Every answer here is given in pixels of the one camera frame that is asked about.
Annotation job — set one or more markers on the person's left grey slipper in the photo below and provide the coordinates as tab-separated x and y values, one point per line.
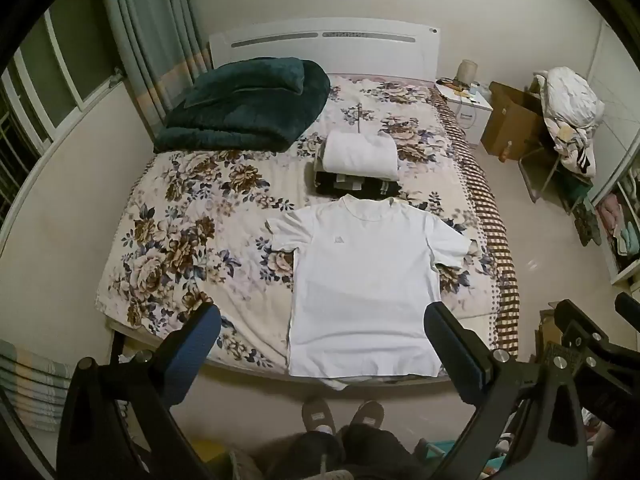
317	415

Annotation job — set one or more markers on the small orange bottle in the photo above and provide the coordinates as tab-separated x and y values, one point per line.
507	152

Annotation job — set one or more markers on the person's right grey slipper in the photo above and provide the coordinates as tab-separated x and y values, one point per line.
367	416

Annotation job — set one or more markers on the white headboard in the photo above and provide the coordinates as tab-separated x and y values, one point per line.
320	55

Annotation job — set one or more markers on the bed with floral sheet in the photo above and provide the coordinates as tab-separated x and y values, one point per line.
200	210

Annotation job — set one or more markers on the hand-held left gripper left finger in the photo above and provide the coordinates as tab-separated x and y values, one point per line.
192	357

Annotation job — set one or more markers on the beige table lamp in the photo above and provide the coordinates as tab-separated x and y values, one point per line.
468	71

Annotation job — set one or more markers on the pile of clothes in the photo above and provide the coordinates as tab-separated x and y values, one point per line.
570	105

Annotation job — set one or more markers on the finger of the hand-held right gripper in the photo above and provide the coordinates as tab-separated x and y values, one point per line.
629	306
582	327

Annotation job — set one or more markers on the person's leg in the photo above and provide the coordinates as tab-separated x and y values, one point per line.
310	455
375	452

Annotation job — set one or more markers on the window with white frame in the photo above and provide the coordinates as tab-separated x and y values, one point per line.
50	90

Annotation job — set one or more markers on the dark green folded blanket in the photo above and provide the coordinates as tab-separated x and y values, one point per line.
240	105

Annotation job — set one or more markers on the person's right leg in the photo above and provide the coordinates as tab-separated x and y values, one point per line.
375	452

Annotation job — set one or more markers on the person's grey slipper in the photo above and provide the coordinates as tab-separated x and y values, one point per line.
367	416
317	415

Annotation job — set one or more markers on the black striped folded garment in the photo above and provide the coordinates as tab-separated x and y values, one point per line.
350	187

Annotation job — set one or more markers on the white wardrobe with clothes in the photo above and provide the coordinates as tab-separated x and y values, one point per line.
622	210

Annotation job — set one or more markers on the striped folded cloth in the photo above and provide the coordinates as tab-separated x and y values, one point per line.
35	385

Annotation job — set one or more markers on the small open cardboard box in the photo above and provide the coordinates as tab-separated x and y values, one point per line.
547	332

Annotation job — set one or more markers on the white folded garment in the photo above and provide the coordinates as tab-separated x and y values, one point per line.
357	157

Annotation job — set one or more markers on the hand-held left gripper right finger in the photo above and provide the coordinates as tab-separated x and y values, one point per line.
456	357

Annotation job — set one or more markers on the large brown cardboard box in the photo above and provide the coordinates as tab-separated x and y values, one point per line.
515	120

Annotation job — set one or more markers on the metal frame chair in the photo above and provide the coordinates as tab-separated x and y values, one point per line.
537	170

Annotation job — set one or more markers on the pair of green slippers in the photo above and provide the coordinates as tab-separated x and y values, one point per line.
586	222

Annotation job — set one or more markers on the white T-shirt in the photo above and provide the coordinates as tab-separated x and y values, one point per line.
360	290

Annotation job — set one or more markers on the person's left leg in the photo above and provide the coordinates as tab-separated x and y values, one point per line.
310	455

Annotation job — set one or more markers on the white nightstand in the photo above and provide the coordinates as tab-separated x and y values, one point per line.
467	110

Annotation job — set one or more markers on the green striped curtain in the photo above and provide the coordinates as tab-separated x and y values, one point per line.
150	35

